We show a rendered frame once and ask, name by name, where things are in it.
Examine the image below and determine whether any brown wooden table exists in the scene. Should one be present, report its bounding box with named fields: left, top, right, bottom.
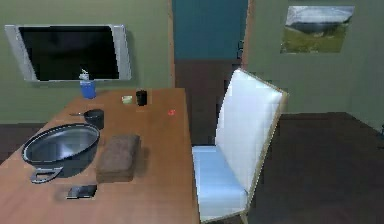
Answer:
left=0, top=87, right=201, bottom=224

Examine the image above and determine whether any black cup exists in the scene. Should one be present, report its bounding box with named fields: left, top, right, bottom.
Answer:
left=135, top=89, right=148, bottom=107

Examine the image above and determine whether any white chair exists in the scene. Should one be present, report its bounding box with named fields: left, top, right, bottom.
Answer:
left=191, top=68, right=289, bottom=224

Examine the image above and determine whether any blue spray bottle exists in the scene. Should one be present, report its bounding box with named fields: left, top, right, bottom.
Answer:
left=78, top=68, right=97, bottom=100

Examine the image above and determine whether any large grey cooking pot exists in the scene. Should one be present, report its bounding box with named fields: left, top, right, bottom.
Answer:
left=21, top=123, right=101, bottom=185

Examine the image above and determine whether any black flat phone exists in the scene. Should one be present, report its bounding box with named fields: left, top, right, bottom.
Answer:
left=66, top=184, right=98, bottom=200

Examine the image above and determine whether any silver framed television set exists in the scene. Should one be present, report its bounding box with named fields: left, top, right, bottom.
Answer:
left=4, top=23, right=132, bottom=83

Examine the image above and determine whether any framed landscape picture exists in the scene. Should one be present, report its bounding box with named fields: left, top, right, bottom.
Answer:
left=279, top=5, right=356, bottom=54

